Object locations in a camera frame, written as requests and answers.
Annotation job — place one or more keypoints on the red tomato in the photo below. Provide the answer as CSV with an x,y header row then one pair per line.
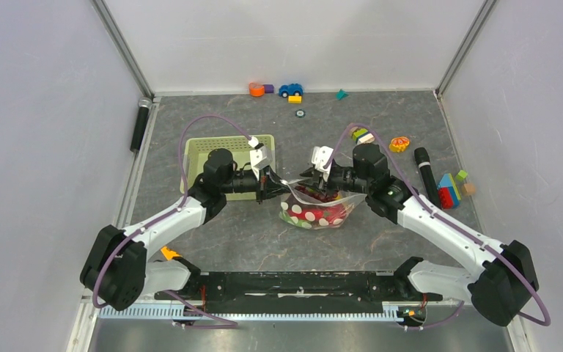
x,y
320,217

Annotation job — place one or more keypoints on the yellow rectangular block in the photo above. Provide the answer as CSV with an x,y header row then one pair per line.
x,y
294,99

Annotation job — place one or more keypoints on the pale green plastic basket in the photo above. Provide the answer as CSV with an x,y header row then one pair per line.
x,y
197,150

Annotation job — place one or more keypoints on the purple grape bunch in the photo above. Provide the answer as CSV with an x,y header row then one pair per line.
x,y
318,195

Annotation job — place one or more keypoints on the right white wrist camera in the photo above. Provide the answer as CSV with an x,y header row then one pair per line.
x,y
321,158

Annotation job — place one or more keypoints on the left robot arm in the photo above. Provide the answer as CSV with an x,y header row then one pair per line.
x,y
117,269

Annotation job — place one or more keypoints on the black microphone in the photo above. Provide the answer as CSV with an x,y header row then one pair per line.
x,y
144,106
424,166

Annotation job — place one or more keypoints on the clear dotted zip bag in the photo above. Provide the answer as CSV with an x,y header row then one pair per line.
x,y
349,200

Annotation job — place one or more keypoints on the purple block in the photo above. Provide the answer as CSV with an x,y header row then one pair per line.
x,y
269,88

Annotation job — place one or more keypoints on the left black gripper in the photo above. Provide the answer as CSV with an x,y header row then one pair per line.
x,y
270,185

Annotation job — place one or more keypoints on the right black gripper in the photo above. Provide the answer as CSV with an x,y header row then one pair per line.
x,y
318,179

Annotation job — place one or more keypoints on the blue toy car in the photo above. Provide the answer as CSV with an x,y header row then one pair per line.
x,y
293,89

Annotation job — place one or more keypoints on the small green cube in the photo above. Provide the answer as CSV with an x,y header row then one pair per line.
x,y
461,176

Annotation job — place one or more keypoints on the black microphone on left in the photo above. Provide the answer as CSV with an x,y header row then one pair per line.
x,y
144,106

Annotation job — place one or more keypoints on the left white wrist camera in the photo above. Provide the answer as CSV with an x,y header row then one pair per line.
x,y
259,155

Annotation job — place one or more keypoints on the multicolour brick stack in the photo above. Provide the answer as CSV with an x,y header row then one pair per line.
x,y
448,192

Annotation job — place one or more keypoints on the black base bar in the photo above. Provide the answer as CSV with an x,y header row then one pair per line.
x,y
300,292

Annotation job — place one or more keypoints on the small tan cube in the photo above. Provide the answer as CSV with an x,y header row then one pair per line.
x,y
468,189

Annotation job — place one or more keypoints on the black microphone on right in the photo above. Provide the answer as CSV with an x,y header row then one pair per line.
x,y
424,166

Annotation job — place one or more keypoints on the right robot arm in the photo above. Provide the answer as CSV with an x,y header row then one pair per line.
x,y
498,279

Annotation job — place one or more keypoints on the yellow orange toy figure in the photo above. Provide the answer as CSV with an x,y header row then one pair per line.
x,y
399,144

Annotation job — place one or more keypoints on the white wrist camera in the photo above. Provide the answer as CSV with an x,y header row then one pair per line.
x,y
321,158
259,155

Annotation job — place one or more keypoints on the teal triangular block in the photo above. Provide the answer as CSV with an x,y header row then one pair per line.
x,y
341,94

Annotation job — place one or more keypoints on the orange round block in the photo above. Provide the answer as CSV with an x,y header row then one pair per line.
x,y
256,89

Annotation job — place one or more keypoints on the green cucumber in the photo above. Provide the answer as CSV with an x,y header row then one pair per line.
x,y
295,221

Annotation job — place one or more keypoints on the green blue white brick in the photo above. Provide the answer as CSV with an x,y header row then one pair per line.
x,y
362,136

